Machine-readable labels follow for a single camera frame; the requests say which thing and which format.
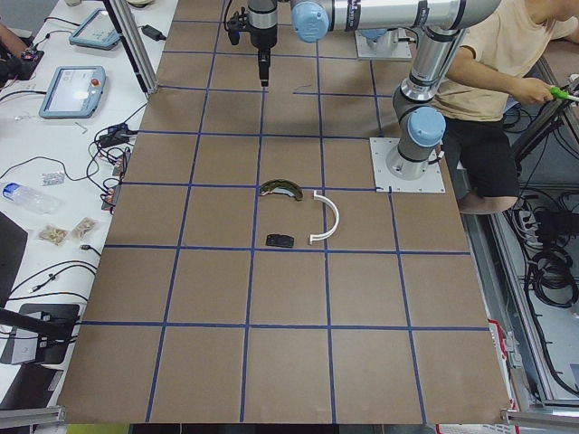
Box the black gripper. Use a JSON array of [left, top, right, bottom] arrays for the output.
[[250, 27, 277, 87]]

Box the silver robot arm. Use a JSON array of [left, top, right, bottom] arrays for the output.
[[289, 1, 498, 180], [357, 28, 413, 50]]

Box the black power adapter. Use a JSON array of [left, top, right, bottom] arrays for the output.
[[141, 24, 166, 42]]

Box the olive green brake shoe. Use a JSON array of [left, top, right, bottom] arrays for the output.
[[259, 178, 303, 202]]

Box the far teach pendant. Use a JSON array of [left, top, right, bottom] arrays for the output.
[[69, 9, 119, 51]]

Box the teach pendant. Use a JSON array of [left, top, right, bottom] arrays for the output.
[[39, 65, 107, 119], [69, 9, 119, 51]]

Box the black brake pad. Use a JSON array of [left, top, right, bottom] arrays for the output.
[[265, 233, 295, 249]]

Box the white curved plastic part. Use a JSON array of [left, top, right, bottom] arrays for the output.
[[308, 190, 340, 245]]

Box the near teach pendant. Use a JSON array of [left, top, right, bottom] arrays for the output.
[[39, 65, 107, 119]]

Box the seated person beige shirt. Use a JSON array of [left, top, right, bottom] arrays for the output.
[[432, 1, 578, 215]]

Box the clear plastic water bottle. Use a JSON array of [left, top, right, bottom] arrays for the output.
[[1, 182, 62, 214]]

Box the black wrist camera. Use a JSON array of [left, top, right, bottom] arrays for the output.
[[226, 11, 246, 46]]

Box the aluminium frame post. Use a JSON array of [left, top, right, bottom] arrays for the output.
[[103, 0, 158, 95]]

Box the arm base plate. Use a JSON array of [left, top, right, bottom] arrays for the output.
[[355, 28, 413, 61], [369, 137, 446, 193]]

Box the green handled reach stick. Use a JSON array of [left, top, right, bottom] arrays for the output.
[[549, 86, 579, 102]]

